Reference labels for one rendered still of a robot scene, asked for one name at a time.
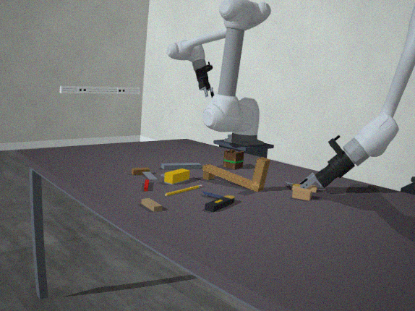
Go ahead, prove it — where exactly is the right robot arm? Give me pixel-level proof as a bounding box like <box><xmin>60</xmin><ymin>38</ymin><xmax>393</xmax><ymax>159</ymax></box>
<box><xmin>166</xmin><ymin>0</ymin><xmax>271</xmax><ymax>146</ymax></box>

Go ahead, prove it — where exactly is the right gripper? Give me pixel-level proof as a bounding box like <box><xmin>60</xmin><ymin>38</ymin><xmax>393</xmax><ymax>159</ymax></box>
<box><xmin>192</xmin><ymin>59</ymin><xmax>214</xmax><ymax>97</ymax></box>

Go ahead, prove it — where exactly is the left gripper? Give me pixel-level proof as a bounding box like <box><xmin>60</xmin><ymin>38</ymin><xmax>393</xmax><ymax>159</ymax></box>
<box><xmin>299</xmin><ymin>135</ymin><xmax>369</xmax><ymax>189</ymax></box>

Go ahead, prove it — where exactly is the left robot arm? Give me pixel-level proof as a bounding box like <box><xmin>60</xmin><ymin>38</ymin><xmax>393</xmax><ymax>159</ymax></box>
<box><xmin>354</xmin><ymin>5</ymin><xmax>415</xmax><ymax>157</ymax></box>

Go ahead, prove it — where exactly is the yellow rectangular block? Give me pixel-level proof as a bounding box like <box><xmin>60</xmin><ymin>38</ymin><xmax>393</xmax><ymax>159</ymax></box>
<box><xmin>164</xmin><ymin>169</ymin><xmax>190</xmax><ymax>185</ymax></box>

